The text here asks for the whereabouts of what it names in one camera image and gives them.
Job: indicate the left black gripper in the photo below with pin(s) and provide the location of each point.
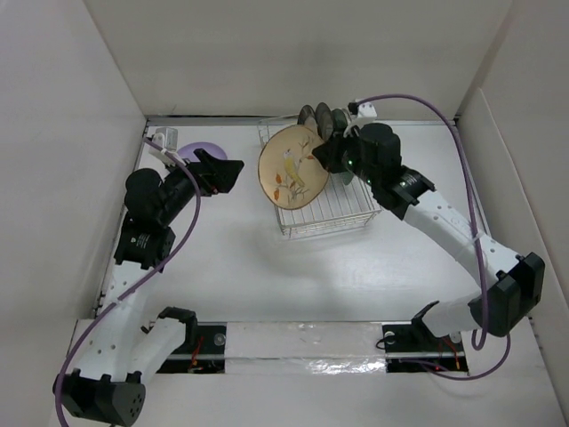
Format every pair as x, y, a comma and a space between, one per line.
214, 175

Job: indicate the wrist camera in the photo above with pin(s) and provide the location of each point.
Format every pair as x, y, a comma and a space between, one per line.
362, 113
166, 139

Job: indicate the purple plate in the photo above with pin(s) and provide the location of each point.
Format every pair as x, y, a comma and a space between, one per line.
188, 151

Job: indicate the wire dish rack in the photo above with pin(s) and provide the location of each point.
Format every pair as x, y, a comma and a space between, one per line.
337, 208

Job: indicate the teal rectangular plate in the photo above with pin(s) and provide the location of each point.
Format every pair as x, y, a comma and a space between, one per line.
347, 177

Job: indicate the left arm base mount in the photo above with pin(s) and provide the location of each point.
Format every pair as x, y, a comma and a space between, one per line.
205, 355

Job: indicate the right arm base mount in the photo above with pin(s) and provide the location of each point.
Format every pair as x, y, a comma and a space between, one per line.
406, 351

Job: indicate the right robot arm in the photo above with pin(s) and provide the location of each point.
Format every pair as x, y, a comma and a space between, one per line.
510, 284

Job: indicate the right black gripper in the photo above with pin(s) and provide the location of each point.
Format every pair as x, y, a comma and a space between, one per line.
327, 153

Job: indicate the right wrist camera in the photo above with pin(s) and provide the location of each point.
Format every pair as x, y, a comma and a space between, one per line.
362, 113

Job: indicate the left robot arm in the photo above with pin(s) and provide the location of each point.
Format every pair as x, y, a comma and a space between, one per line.
104, 376

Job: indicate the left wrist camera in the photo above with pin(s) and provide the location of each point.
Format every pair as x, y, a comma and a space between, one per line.
166, 139

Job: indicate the teal round flower plate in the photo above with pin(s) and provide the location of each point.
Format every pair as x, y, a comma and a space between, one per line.
340, 120

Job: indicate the tan plate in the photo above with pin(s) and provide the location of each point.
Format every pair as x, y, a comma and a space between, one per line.
289, 174

